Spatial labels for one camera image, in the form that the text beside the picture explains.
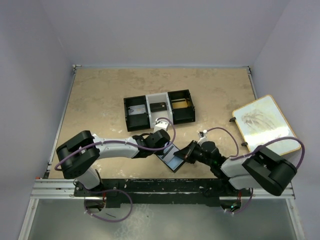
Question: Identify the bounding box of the black leather card holder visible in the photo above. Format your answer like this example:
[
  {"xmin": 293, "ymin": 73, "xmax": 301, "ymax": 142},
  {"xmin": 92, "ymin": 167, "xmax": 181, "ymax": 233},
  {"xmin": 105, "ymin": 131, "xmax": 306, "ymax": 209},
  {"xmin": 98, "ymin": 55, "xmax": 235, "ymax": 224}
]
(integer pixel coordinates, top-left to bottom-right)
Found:
[{"xmin": 155, "ymin": 141, "xmax": 185, "ymax": 173}]

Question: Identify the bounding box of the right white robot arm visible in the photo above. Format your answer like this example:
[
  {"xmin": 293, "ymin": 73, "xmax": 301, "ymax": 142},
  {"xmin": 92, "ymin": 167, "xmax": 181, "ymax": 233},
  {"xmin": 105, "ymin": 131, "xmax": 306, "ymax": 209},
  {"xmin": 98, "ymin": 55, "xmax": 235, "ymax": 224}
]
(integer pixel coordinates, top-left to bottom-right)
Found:
[{"xmin": 174, "ymin": 141, "xmax": 298, "ymax": 196}]

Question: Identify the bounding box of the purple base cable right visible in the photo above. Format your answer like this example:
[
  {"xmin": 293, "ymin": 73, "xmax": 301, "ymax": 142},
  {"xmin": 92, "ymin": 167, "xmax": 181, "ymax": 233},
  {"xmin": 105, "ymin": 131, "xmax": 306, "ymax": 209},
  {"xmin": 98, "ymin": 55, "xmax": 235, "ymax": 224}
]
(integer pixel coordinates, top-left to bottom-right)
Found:
[{"xmin": 223, "ymin": 187, "xmax": 254, "ymax": 215}]

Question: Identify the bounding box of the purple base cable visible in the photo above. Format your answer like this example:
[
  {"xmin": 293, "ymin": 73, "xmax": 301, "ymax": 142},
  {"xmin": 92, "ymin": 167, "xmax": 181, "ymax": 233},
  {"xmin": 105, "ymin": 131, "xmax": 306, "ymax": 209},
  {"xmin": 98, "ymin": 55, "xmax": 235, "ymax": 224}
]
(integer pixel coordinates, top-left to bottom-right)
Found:
[
  {"xmin": 83, "ymin": 187, "xmax": 134, "ymax": 222},
  {"xmin": 223, "ymin": 187, "xmax": 254, "ymax": 215}
]

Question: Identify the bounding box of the black and white organizer tray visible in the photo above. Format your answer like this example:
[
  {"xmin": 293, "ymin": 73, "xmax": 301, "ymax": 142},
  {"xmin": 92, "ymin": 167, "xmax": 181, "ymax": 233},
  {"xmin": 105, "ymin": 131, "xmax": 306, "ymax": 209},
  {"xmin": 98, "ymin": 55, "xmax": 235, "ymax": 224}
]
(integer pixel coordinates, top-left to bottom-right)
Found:
[{"xmin": 123, "ymin": 89, "xmax": 196, "ymax": 132}]

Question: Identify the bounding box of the silver credit card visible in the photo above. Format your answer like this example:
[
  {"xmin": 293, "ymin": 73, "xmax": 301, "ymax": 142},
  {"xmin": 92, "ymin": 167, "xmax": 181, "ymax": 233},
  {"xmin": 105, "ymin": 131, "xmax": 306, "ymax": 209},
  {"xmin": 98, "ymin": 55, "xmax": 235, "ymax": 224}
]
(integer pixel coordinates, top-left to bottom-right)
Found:
[{"xmin": 127, "ymin": 104, "xmax": 146, "ymax": 116}]

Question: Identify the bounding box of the black credit card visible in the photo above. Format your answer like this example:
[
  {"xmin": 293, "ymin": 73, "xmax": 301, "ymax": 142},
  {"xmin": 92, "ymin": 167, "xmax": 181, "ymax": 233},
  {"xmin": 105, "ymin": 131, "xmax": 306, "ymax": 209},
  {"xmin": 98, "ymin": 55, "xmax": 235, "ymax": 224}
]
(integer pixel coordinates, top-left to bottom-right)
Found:
[{"xmin": 149, "ymin": 102, "xmax": 167, "ymax": 113}]

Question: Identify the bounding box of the white board with wood rim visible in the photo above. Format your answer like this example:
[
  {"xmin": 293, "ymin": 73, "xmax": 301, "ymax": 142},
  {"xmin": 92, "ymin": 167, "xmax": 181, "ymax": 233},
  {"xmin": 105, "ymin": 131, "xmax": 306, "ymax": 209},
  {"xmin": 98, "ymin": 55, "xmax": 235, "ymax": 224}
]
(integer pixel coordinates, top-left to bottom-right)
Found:
[{"xmin": 232, "ymin": 94, "xmax": 296, "ymax": 152}]

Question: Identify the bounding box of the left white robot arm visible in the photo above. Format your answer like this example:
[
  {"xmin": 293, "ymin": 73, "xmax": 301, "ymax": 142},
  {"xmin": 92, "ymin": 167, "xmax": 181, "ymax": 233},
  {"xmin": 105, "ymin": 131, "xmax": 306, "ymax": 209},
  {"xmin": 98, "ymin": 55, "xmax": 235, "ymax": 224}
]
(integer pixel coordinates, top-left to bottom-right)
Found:
[{"xmin": 54, "ymin": 129, "xmax": 173, "ymax": 191}]

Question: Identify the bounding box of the aluminium frame rail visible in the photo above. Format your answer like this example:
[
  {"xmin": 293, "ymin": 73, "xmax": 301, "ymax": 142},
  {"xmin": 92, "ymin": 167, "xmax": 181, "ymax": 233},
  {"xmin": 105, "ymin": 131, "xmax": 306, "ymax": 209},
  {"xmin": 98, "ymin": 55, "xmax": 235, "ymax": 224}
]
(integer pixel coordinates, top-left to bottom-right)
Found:
[{"xmin": 19, "ymin": 179, "xmax": 306, "ymax": 240}]

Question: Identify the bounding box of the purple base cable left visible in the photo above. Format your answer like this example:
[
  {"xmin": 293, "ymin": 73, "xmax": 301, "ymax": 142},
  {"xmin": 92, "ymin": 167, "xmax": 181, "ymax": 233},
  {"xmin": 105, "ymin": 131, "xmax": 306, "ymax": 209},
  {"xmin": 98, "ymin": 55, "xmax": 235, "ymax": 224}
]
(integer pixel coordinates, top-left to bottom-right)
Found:
[{"xmin": 83, "ymin": 187, "xmax": 134, "ymax": 222}]

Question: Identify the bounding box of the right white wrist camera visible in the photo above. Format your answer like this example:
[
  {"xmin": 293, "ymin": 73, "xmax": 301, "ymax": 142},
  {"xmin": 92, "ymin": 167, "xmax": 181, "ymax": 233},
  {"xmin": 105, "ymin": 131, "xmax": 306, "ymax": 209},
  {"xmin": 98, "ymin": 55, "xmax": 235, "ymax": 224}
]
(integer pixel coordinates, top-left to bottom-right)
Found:
[{"xmin": 197, "ymin": 129, "xmax": 208, "ymax": 146}]

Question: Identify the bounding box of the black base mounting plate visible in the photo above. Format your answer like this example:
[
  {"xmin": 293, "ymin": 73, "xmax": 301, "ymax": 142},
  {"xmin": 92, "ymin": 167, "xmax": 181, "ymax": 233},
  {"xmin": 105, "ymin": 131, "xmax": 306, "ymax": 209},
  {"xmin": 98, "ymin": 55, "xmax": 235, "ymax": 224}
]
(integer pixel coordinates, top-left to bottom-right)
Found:
[{"xmin": 74, "ymin": 178, "xmax": 251, "ymax": 208}]

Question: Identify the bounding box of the gold credit card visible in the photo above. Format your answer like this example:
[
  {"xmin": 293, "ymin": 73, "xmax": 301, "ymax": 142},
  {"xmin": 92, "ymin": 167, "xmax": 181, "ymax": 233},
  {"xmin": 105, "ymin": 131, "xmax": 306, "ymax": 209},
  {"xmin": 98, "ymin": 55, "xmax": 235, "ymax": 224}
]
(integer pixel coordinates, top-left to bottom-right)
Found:
[{"xmin": 171, "ymin": 98, "xmax": 189, "ymax": 109}]

